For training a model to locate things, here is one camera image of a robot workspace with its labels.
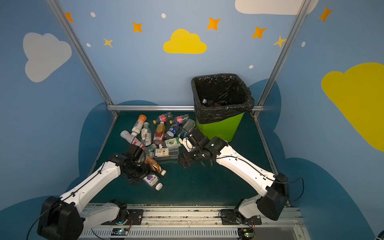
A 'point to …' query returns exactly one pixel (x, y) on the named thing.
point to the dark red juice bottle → (159, 137)
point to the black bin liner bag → (219, 96)
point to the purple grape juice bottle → (153, 180)
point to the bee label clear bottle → (146, 135)
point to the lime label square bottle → (173, 143)
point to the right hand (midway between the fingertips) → (185, 157)
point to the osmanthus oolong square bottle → (167, 153)
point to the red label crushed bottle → (210, 102)
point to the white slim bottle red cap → (187, 143)
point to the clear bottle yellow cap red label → (163, 118)
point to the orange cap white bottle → (137, 127)
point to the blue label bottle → (170, 134)
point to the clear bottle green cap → (189, 124)
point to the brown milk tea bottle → (155, 166)
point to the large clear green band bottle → (150, 148)
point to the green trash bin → (225, 129)
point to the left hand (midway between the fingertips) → (150, 176)
